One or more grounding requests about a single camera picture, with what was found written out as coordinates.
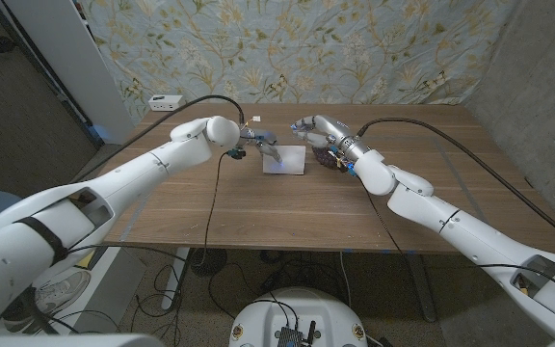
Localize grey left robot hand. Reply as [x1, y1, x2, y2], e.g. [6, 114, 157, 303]
[238, 125, 284, 164]

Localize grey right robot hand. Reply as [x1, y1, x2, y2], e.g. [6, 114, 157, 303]
[290, 114, 370, 170]

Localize white paper sheet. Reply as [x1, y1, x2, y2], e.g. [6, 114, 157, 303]
[262, 144, 307, 175]

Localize purple toy grapes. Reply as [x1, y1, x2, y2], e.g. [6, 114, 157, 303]
[311, 146, 351, 174]

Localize floral printed backdrop cloth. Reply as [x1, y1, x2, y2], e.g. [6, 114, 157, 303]
[77, 0, 519, 124]

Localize white power strip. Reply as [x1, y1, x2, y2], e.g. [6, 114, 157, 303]
[147, 94, 186, 113]

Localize black round floor fan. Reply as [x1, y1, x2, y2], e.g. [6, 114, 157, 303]
[189, 247, 228, 279]

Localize white table leg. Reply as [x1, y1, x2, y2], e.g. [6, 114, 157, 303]
[161, 247, 191, 310]

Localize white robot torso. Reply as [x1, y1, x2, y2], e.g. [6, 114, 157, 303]
[228, 287, 369, 347]

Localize grey table leg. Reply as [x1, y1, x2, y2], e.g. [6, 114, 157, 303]
[405, 253, 438, 323]

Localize black module on torso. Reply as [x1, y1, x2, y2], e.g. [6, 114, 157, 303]
[276, 320, 318, 347]

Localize white cabinet panel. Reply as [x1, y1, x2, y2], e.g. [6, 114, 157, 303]
[2, 0, 137, 146]

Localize grey sneaker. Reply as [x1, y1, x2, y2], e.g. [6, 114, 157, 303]
[2, 268, 93, 334]

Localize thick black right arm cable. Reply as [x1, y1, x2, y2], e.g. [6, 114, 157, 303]
[357, 117, 555, 254]

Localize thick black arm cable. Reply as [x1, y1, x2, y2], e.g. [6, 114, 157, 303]
[357, 117, 555, 254]
[71, 93, 246, 184]

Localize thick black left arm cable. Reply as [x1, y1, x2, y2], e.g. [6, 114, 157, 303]
[71, 93, 246, 184]

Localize thin black left wrist cable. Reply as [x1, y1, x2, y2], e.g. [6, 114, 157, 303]
[193, 151, 230, 269]

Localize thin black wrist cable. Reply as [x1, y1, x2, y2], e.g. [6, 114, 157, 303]
[193, 151, 230, 269]
[359, 178, 416, 279]

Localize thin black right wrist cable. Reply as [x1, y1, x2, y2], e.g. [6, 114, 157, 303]
[359, 178, 416, 279]

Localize white floor cable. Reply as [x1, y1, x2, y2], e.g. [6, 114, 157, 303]
[338, 250, 352, 309]

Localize black floor cable tangle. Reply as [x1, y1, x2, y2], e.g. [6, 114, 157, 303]
[127, 248, 351, 338]

